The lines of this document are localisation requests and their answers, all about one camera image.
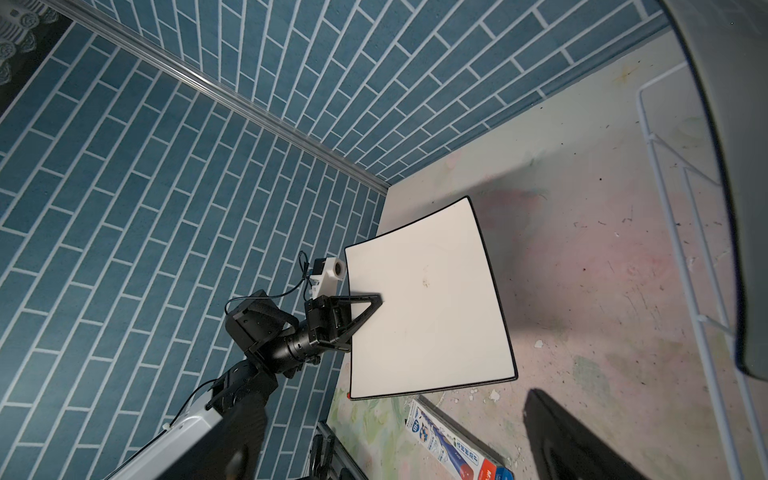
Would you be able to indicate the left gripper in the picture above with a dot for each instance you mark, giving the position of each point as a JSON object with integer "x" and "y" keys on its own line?
{"x": 331, "y": 322}

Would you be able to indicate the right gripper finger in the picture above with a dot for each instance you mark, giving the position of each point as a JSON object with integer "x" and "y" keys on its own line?
{"x": 563, "y": 448}

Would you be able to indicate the white square plate black rim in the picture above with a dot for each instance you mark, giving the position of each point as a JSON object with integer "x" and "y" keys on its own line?
{"x": 441, "y": 324}

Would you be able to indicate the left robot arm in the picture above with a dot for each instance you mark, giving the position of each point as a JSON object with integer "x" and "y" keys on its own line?
{"x": 219, "y": 431}

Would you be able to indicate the blue white pen box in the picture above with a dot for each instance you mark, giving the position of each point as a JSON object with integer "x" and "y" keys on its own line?
{"x": 462, "y": 456}

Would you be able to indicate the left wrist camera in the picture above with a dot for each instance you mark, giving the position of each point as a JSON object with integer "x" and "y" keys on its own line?
{"x": 326, "y": 275}

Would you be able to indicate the aluminium mounting rail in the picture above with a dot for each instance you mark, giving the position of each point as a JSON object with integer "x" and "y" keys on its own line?
{"x": 329, "y": 459}

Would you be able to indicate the white wire dish rack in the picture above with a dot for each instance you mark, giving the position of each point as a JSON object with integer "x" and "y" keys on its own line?
{"x": 686, "y": 182}

